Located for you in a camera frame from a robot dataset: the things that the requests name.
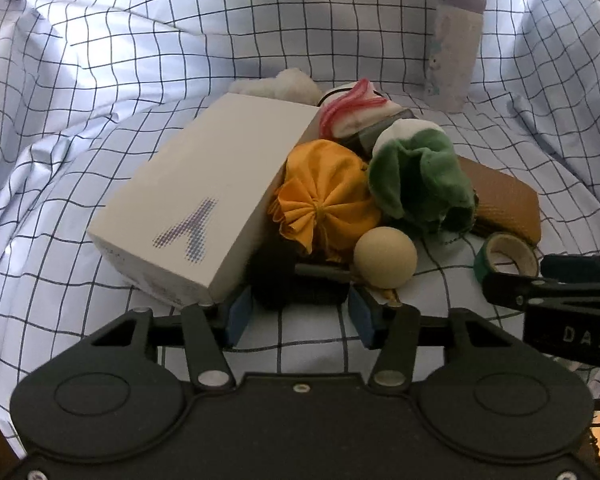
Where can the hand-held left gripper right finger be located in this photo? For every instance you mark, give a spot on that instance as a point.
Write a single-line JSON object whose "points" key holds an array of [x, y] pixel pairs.
{"points": [[362, 317]]}

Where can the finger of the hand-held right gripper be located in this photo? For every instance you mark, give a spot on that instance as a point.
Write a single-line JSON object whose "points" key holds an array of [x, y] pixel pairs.
{"points": [[580, 266], [510, 290]]}

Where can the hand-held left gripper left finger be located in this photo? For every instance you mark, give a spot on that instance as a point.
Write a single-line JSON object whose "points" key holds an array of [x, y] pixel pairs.
{"points": [[239, 317]]}

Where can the green and beige tape roll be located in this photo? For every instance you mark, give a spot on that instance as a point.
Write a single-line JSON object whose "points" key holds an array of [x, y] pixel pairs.
{"points": [[481, 262]]}

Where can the cream foam ball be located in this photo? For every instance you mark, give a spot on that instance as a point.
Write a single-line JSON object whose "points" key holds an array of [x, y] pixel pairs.
{"points": [[385, 257]]}

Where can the orange gathered cloth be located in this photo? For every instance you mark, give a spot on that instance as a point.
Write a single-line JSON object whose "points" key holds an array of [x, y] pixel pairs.
{"points": [[320, 175]]}

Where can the white and pink plush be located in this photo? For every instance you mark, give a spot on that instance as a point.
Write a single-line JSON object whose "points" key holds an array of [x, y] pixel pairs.
{"points": [[355, 110]]}

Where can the white fluffy towel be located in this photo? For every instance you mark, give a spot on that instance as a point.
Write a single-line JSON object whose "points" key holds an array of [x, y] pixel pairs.
{"points": [[292, 85]]}

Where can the brown leather case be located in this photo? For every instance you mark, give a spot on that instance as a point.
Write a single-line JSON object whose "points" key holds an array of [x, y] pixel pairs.
{"points": [[505, 195]]}

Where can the white cardboard box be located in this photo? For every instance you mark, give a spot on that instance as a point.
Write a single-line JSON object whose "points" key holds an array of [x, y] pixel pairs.
{"points": [[190, 195]]}

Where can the purple lidded bottle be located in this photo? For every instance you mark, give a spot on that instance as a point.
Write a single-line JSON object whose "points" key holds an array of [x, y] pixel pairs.
{"points": [[452, 50]]}

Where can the checked bed sheet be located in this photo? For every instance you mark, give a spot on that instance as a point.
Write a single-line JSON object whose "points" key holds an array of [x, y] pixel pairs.
{"points": [[130, 60]]}

